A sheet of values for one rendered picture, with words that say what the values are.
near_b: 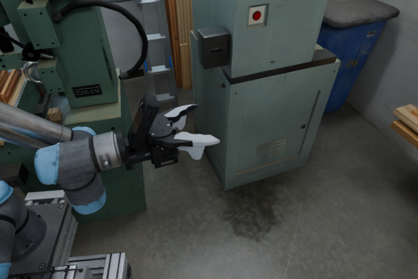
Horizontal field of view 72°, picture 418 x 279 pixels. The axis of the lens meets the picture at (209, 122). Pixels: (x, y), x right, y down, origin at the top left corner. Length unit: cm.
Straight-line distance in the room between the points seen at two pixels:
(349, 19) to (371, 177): 110
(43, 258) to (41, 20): 77
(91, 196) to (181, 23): 208
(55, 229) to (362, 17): 197
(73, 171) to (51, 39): 71
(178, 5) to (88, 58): 135
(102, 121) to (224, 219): 98
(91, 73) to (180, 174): 104
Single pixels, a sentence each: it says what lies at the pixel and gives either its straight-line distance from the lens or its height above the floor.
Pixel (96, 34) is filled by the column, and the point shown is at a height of 115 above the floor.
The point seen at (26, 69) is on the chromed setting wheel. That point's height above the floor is 105.
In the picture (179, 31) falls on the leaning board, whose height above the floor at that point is 58.
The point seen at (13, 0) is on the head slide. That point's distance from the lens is 134.
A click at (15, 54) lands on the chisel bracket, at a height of 107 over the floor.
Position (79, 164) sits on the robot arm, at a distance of 61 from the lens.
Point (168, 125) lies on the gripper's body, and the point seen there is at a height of 125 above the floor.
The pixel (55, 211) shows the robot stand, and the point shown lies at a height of 82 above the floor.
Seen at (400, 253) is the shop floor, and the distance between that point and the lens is 212.
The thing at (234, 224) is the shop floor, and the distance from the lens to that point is 189.
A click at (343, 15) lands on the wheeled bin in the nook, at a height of 96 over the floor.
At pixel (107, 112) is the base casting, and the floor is 80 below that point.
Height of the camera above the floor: 166
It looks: 42 degrees down
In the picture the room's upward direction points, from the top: straight up
